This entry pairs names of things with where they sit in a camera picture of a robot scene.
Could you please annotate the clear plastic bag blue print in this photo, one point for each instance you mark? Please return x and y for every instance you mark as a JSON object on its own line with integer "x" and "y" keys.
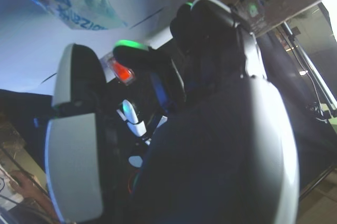
{"x": 79, "y": 5}

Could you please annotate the person's hand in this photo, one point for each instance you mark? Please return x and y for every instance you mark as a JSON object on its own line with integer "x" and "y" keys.
{"x": 29, "y": 184}

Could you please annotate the small red-orange object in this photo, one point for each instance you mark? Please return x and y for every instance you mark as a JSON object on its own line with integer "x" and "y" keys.
{"x": 123, "y": 72}

